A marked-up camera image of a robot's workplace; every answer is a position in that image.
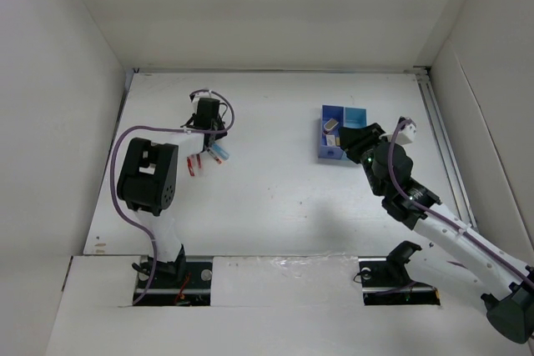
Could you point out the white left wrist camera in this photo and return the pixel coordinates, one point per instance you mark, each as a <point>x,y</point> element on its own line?
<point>195,96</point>

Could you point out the aluminium rail right edge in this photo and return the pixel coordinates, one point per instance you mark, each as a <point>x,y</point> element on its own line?
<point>443,143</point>

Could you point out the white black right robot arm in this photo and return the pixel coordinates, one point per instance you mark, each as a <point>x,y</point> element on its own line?
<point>457,259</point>

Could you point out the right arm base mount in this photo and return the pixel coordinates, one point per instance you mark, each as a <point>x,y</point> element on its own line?
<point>384,280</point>

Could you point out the light blue correction tape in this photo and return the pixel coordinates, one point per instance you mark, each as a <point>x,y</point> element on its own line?
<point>222,154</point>

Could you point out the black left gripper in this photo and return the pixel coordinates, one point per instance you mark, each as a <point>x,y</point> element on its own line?
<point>220,135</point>

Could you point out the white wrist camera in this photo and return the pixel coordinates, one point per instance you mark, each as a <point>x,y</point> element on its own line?
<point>407,131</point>
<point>195,96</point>

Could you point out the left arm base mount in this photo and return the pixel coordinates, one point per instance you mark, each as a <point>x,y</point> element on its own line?
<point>185,282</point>

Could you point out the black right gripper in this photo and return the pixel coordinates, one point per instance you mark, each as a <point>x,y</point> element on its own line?
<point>355,138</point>

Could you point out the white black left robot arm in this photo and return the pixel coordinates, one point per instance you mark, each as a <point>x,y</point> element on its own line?
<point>144,169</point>

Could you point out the white staples box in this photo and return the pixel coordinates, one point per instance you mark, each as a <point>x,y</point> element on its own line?
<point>330,140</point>

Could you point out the light blue storage bin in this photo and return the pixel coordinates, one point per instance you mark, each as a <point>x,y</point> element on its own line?
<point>353,118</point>

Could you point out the pink eraser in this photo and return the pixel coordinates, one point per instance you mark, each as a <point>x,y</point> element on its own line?
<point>330,125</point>

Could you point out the purple blue storage bin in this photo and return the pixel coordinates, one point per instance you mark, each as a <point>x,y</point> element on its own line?
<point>325,151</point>

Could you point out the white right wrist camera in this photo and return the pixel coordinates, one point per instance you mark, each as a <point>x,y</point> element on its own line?
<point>407,131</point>

